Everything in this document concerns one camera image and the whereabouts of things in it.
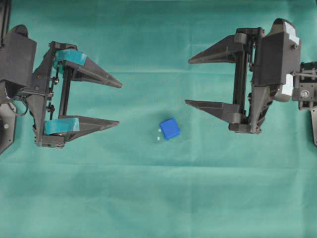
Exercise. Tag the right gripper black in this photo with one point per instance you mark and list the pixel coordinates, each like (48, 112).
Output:
(250, 101)

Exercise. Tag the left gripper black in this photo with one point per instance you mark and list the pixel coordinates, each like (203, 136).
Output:
(51, 133)

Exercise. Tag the blue block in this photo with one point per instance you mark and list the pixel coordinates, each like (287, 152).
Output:
(170, 128)

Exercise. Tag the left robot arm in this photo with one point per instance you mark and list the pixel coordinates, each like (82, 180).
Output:
(10, 92)

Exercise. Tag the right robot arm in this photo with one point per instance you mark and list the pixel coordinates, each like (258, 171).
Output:
(305, 86)

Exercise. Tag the green table cloth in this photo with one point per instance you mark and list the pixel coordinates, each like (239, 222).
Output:
(129, 181)

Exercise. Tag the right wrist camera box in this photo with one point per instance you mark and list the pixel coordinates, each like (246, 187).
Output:
(278, 57)

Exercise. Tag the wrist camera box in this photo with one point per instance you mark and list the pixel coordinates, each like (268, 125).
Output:
(278, 57)
(17, 56)

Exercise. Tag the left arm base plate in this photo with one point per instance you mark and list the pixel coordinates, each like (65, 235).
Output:
(7, 125)

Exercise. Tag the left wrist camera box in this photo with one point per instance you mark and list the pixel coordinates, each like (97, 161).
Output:
(17, 56)

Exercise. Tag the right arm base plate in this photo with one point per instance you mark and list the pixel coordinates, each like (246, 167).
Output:
(313, 120)

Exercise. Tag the black aluminium frame rail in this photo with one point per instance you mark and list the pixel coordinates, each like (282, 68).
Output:
(5, 6)

